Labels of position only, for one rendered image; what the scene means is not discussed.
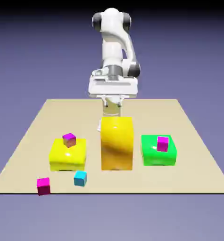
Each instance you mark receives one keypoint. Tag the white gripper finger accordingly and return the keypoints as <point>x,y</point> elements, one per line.
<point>105,101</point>
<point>120,101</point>

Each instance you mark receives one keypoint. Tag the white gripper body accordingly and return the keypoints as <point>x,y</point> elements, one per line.
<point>112,88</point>

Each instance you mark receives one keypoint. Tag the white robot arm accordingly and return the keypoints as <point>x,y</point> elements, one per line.
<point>111,37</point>

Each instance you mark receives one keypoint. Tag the small purple cube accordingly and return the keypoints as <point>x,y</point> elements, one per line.
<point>69,140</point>

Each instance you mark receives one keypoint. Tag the small magenta cube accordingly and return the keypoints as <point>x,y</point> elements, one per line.
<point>43,186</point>
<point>162,144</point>

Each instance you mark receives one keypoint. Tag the small cyan cube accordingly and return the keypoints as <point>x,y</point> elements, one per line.
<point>80,178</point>

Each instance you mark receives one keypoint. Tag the large orange box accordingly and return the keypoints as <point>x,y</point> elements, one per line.
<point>116,143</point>

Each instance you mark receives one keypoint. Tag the large green box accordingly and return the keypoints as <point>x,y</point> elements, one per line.
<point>153,156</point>

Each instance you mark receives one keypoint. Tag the large yellow box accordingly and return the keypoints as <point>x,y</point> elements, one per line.
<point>67,156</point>

